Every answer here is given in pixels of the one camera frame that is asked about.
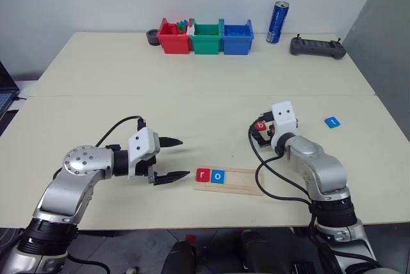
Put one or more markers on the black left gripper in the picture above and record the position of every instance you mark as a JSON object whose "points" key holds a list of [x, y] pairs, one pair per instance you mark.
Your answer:
{"points": [[144, 167]]}

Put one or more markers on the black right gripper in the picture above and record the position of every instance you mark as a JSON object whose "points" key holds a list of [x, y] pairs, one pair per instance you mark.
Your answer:
{"points": [[270, 139]]}

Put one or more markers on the red letter b block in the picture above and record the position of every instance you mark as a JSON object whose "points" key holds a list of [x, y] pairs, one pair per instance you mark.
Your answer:
{"points": [[260, 125]]}

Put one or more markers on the blue letter t block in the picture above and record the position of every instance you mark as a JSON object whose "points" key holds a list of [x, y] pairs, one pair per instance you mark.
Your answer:
{"points": [[332, 122]]}

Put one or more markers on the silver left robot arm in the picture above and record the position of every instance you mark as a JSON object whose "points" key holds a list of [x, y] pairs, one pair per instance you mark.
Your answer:
{"points": [[80, 162]]}

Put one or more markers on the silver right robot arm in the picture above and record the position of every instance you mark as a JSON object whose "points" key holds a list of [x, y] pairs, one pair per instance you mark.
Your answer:
{"points": [[323, 165]]}

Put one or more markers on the red letter r block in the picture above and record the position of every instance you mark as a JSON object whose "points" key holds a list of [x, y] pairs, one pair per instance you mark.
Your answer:
{"points": [[202, 175]]}

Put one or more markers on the blue letter o block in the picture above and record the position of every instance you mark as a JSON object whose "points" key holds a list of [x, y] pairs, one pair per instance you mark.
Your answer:
{"points": [[218, 176]]}

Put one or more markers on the wooden letter tray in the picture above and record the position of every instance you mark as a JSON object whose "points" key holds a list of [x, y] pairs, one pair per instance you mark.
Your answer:
{"points": [[237, 184]]}

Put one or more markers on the small red block on floor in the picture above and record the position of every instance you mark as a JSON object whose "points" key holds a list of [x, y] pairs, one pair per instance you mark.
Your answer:
{"points": [[191, 238]]}

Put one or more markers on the blue plastic bin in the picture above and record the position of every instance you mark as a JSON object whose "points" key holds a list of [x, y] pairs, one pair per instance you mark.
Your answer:
{"points": [[236, 45]]}

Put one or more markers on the dark grey handheld controller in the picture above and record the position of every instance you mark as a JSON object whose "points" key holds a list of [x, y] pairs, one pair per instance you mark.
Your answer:
{"points": [[317, 47]]}

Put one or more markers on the dark rounded shape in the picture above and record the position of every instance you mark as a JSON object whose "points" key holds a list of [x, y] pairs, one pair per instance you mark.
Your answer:
{"points": [[179, 258], [253, 251]]}

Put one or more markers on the green plastic bin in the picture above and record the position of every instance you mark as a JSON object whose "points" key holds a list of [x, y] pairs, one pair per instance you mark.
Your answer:
{"points": [[205, 43]]}

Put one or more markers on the blue drink can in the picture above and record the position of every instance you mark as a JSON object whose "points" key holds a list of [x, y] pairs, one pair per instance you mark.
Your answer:
{"points": [[277, 22]]}

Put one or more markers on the red plastic bin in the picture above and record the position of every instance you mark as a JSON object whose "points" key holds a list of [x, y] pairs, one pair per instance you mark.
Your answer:
{"points": [[173, 43]]}

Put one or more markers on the white toy brick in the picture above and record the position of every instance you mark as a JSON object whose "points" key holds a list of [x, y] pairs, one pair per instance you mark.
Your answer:
{"points": [[191, 29]]}

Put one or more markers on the dark grey round holder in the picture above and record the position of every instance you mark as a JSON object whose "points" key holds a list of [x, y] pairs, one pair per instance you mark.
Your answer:
{"points": [[152, 37]]}

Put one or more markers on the green and blue toy bricks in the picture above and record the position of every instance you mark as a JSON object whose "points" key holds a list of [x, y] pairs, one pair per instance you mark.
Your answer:
{"points": [[182, 27]]}

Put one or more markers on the black flat pad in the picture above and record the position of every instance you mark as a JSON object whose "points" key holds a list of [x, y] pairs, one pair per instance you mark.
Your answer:
{"points": [[6, 122]]}

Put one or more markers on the dark laptop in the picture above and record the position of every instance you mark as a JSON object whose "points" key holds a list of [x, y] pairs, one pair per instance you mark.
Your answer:
{"points": [[6, 94]]}

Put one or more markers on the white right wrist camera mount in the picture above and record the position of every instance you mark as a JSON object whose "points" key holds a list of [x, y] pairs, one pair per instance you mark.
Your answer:
{"points": [[283, 117]]}

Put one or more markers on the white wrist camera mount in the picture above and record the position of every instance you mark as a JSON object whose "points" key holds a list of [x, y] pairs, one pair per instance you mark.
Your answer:
{"points": [[142, 142], [283, 117]]}

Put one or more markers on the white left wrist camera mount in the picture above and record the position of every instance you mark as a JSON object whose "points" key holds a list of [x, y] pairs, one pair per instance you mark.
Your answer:
{"points": [[142, 142]]}

